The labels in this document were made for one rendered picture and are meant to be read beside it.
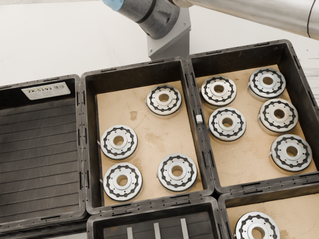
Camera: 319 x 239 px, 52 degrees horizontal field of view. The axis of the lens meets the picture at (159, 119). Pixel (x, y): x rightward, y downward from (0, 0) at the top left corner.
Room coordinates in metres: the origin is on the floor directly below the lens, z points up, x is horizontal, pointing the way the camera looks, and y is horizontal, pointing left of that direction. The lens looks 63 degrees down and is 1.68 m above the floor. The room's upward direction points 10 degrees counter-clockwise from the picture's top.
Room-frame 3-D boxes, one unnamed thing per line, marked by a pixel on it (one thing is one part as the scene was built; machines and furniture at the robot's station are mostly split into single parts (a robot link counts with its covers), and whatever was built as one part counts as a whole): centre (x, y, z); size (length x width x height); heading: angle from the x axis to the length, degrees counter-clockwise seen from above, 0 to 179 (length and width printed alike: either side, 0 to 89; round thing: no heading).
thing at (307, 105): (0.36, -0.25, 0.87); 0.40 x 0.30 x 0.11; 179
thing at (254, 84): (0.47, -0.33, 0.86); 0.10 x 0.10 x 0.01
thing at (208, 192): (0.37, 0.05, 0.92); 0.40 x 0.30 x 0.02; 179
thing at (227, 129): (0.37, -0.18, 0.86); 0.05 x 0.05 x 0.01
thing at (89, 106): (0.37, 0.05, 0.87); 0.40 x 0.30 x 0.11; 179
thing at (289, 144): (0.26, -0.32, 0.86); 0.05 x 0.05 x 0.01
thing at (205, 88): (0.48, -0.18, 0.86); 0.10 x 0.10 x 0.01
